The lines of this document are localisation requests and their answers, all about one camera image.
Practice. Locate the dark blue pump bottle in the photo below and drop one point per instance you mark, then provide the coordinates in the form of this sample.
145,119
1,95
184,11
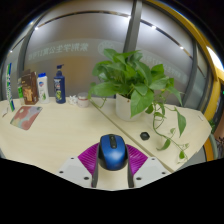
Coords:
59,86

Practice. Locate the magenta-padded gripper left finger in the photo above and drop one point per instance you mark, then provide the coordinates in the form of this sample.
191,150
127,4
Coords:
87,160

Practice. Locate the green plant white pot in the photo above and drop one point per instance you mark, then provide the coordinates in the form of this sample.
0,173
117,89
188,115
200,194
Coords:
133,83

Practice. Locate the white bottle blue cap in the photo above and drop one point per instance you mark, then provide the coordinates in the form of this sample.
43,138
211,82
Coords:
43,88

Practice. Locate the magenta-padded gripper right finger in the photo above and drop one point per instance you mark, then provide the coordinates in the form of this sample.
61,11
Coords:
136,160

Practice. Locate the blue computer mouse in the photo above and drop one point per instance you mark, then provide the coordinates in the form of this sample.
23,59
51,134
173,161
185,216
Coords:
112,153

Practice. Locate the brown cracker box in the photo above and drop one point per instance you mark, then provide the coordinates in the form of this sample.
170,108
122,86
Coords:
30,88

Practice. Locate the clear bottle green label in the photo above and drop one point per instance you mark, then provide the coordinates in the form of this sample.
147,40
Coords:
20,91

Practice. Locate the white green shuttlecock tube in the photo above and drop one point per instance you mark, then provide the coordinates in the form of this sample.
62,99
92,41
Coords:
10,86

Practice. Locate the crumpled white wrapper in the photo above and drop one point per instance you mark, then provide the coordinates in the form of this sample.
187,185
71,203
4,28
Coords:
73,100

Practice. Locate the black round desk grommet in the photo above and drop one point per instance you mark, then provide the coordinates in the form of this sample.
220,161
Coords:
145,136

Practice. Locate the pastel patterned mouse pad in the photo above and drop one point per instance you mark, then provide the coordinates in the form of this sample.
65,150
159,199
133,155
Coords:
26,117

